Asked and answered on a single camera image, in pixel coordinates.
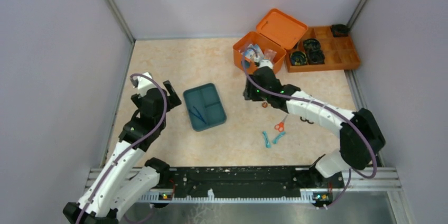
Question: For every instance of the orange compartment tray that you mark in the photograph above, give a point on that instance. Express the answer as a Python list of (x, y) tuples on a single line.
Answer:
[(340, 53)]

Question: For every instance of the teal clip right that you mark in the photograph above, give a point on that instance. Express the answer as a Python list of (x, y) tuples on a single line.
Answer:
[(278, 137)]

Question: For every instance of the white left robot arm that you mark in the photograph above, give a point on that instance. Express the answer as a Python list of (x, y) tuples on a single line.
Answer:
[(107, 200)]

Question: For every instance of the black tape roll upper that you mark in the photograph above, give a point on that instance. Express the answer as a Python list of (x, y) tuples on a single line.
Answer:
[(311, 45)]

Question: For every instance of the black tape roll right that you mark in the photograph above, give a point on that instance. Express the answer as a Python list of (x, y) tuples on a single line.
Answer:
[(315, 57)]

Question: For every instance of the black tape roll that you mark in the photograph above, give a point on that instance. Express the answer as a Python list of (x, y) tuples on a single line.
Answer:
[(311, 45), (315, 57), (298, 58)]

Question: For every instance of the black handled scissors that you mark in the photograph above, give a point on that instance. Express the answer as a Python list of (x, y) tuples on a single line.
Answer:
[(306, 120)]

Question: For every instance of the orange small scissors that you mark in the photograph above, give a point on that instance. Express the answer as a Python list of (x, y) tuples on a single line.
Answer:
[(280, 126)]

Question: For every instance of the teal clip left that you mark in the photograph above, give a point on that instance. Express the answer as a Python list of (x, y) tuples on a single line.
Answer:
[(266, 139)]

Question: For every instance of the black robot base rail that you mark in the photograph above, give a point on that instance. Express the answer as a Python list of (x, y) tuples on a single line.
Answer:
[(245, 183)]

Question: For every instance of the blue white packet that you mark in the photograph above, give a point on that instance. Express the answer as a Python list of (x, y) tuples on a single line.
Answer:
[(253, 53)]

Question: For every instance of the black tape roll left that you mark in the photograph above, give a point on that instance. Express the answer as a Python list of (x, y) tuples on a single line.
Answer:
[(298, 58)]

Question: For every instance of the orange medicine box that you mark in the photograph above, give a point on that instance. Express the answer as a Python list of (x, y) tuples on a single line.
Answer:
[(276, 31)]

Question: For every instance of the teal divided tray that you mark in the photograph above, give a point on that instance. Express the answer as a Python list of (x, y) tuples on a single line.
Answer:
[(208, 102)]

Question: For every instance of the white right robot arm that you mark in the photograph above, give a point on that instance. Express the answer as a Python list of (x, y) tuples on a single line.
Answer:
[(358, 131)]

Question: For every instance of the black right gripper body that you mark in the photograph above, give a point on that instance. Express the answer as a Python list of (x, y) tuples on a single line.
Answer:
[(258, 72)]

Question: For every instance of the blue tweezers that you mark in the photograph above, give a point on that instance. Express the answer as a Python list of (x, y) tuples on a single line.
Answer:
[(195, 112)]

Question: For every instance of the teal clip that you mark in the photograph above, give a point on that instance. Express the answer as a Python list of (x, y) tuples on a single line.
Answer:
[(266, 139), (278, 137)]

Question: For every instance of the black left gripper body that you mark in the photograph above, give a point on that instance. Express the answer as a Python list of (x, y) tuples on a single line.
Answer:
[(162, 97)]

